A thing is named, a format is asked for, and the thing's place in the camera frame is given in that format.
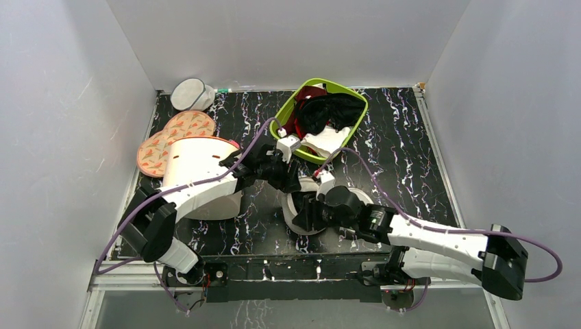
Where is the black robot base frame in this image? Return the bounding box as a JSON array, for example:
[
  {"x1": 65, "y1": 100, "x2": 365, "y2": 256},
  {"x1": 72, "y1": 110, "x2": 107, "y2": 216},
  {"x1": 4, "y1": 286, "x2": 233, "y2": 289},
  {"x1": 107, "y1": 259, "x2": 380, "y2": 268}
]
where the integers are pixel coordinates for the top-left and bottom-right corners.
[{"x1": 162, "y1": 253, "x2": 431, "y2": 310}]

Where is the green plastic basket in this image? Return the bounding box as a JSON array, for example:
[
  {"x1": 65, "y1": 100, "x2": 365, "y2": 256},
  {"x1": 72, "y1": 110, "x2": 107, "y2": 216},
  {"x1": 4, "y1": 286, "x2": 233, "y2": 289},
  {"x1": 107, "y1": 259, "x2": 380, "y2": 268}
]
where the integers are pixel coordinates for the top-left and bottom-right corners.
[{"x1": 269, "y1": 78, "x2": 369, "y2": 165}]

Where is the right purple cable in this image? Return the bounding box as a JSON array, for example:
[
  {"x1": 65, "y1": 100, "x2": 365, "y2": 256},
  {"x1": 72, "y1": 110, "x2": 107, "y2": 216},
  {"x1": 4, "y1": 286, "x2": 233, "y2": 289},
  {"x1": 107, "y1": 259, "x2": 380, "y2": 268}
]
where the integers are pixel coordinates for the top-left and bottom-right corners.
[{"x1": 313, "y1": 147, "x2": 564, "y2": 313}]

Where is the purple cable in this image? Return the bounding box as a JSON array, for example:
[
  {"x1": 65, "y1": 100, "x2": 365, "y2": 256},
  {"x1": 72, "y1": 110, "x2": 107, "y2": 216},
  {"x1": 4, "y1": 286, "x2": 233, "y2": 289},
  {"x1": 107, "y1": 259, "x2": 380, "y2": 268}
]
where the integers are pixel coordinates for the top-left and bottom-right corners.
[
  {"x1": 313, "y1": 147, "x2": 564, "y2": 313},
  {"x1": 92, "y1": 117, "x2": 284, "y2": 314}
]

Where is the black lace bra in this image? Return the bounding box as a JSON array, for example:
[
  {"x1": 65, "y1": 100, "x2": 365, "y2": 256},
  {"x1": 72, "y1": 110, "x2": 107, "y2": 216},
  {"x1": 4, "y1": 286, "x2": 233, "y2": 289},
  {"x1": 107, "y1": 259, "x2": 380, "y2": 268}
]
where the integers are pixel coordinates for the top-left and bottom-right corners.
[{"x1": 314, "y1": 93, "x2": 366, "y2": 130}]

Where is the white folded garment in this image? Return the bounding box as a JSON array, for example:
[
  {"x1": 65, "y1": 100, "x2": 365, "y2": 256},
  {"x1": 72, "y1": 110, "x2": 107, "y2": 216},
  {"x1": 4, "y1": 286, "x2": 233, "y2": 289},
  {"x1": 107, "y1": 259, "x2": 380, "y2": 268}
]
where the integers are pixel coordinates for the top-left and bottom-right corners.
[{"x1": 301, "y1": 125, "x2": 351, "y2": 159}]

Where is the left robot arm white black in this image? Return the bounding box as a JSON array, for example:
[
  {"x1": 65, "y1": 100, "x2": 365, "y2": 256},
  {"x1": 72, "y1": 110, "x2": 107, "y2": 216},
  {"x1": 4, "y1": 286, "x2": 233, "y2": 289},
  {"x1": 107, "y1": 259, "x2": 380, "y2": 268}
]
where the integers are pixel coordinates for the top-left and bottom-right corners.
[{"x1": 116, "y1": 143, "x2": 301, "y2": 285}]

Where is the dark red garment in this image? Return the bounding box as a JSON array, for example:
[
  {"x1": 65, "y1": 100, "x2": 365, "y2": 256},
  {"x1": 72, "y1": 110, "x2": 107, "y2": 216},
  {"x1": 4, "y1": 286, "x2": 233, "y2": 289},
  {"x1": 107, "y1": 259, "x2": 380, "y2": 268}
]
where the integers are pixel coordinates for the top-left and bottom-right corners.
[{"x1": 284, "y1": 84, "x2": 328, "y2": 138}]

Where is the beige mesh cylindrical laundry bag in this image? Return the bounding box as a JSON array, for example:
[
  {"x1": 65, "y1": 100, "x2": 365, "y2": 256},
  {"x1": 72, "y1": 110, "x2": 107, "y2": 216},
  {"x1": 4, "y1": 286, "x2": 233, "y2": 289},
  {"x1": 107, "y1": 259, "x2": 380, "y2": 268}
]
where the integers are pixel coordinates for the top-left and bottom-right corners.
[{"x1": 282, "y1": 176, "x2": 379, "y2": 232}]

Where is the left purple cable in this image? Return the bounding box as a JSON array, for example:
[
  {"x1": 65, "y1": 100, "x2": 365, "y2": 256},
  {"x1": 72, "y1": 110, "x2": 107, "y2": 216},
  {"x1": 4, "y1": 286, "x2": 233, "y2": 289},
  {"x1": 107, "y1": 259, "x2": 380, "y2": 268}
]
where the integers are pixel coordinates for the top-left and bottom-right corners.
[{"x1": 92, "y1": 117, "x2": 284, "y2": 314}]

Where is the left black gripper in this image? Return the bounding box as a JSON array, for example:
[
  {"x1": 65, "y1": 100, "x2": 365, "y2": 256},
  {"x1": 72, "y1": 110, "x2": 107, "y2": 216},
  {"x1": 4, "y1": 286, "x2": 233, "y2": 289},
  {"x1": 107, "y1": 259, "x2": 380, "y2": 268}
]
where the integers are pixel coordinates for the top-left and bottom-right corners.
[{"x1": 256, "y1": 151, "x2": 300, "y2": 194}]

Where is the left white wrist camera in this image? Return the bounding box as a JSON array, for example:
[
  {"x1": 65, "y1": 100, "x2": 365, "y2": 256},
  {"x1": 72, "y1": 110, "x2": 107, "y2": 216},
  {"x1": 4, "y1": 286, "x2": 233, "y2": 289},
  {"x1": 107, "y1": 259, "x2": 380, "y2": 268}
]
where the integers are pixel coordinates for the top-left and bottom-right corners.
[{"x1": 276, "y1": 127, "x2": 301, "y2": 164}]

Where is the floral peach bra wash bag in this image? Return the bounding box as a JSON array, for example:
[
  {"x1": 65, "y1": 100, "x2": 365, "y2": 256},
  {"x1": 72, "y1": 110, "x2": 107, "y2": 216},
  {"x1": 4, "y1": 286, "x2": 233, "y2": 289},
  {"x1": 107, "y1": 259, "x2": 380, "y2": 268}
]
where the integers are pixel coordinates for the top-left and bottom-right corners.
[{"x1": 136, "y1": 110, "x2": 216, "y2": 178}]

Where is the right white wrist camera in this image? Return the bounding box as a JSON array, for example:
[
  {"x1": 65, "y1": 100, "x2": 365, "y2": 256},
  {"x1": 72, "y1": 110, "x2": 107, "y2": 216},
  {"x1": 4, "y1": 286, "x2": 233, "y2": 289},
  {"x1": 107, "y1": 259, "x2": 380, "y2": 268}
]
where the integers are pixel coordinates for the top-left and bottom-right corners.
[{"x1": 313, "y1": 169, "x2": 335, "y2": 200}]

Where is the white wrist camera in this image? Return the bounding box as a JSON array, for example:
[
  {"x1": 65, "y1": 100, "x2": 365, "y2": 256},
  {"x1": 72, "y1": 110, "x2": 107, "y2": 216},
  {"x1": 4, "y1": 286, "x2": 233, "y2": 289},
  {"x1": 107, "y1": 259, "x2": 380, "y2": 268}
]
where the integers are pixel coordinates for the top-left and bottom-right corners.
[
  {"x1": 313, "y1": 169, "x2": 335, "y2": 200},
  {"x1": 276, "y1": 127, "x2": 301, "y2": 164}
]

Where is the white grey-trimmed mesh bag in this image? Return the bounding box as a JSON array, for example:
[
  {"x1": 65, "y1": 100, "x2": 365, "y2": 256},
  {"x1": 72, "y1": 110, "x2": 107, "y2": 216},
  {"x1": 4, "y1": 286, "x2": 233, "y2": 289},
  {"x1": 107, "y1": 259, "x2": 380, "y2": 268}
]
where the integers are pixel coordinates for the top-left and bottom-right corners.
[{"x1": 170, "y1": 78, "x2": 216, "y2": 111}]

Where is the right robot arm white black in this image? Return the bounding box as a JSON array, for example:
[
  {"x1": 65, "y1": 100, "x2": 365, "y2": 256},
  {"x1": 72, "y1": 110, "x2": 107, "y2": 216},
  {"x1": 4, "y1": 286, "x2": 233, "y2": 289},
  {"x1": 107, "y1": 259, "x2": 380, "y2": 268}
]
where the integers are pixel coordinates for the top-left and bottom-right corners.
[{"x1": 283, "y1": 186, "x2": 528, "y2": 301}]

